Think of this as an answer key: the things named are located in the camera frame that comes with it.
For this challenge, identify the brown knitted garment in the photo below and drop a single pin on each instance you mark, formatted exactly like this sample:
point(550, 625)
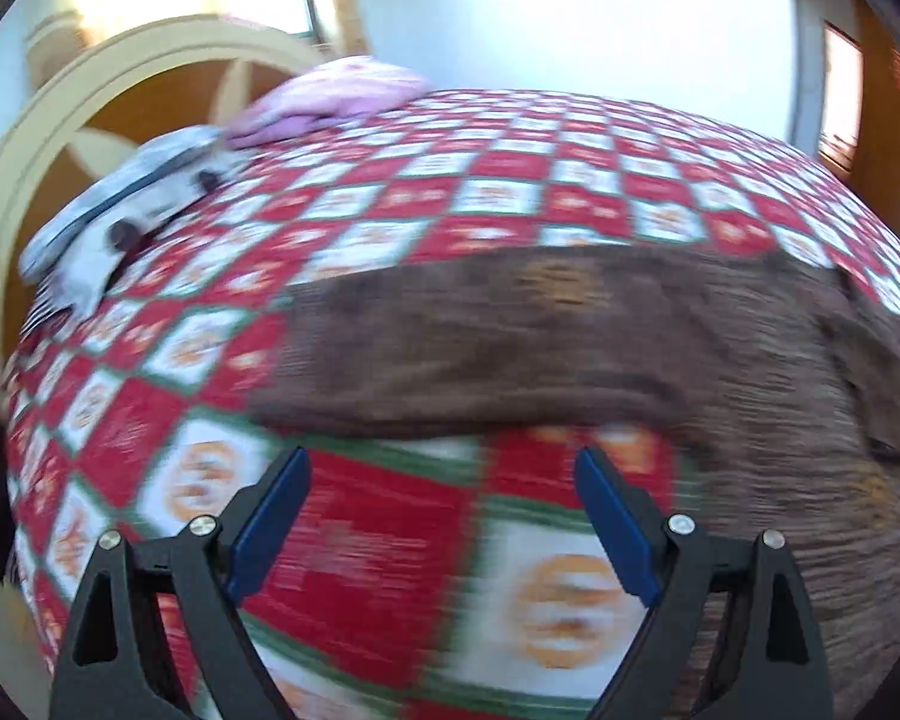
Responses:
point(592, 345)

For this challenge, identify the cream and wood headboard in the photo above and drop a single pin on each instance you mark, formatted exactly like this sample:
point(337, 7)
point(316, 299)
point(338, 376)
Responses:
point(75, 120)

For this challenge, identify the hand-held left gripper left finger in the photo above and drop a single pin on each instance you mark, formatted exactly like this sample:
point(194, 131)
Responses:
point(259, 532)

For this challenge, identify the red checkered printed blanket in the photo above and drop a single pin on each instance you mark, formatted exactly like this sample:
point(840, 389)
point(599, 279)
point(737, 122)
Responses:
point(360, 465)

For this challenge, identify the wooden door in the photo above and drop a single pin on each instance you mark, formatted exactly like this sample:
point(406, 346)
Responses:
point(866, 97)

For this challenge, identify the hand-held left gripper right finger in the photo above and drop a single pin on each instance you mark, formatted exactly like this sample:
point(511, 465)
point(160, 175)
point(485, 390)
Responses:
point(621, 529)

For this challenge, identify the white pillow with dark spots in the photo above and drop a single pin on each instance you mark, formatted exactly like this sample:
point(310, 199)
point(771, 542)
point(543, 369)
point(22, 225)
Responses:
point(127, 199)

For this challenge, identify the pink quilt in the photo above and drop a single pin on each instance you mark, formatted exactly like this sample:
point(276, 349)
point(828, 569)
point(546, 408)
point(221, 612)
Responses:
point(322, 101)

